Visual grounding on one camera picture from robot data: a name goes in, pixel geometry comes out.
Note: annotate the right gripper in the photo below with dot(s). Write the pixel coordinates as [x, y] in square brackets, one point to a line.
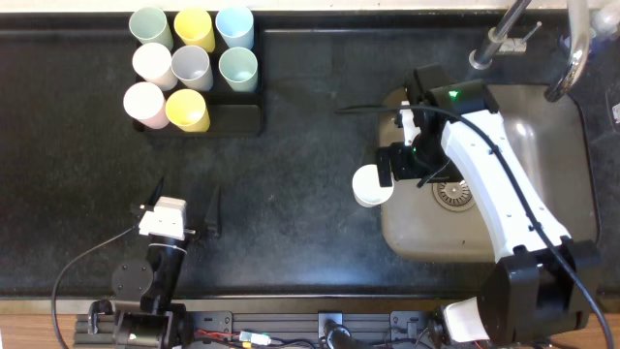
[407, 165]

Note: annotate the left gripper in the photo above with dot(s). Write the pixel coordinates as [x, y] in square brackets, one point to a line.
[196, 233]

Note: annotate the white cup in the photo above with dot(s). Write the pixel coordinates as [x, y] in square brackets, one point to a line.
[369, 191]

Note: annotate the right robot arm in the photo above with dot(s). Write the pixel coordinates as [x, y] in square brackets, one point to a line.
[489, 179]

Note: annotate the yellow cup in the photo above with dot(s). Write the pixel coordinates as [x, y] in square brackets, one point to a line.
[187, 109]
[195, 26]

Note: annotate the black tray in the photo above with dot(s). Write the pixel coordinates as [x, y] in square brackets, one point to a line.
[237, 116]

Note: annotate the pink cup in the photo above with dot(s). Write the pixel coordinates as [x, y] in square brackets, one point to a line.
[154, 63]
[144, 103]

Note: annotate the grey cup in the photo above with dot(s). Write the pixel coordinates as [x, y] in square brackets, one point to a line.
[192, 66]

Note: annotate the green cup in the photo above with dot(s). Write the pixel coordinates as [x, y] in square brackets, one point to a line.
[238, 68]
[150, 25]

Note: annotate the steel sink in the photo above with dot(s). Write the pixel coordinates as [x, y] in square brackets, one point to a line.
[557, 160]

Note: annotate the blue cup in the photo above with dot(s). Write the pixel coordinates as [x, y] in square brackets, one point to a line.
[235, 25]

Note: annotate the steel tap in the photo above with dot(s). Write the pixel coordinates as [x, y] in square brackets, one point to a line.
[577, 43]

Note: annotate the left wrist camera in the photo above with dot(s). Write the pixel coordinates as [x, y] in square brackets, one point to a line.
[164, 219]

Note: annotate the mounting rail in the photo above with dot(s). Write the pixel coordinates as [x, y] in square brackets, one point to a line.
[290, 329]

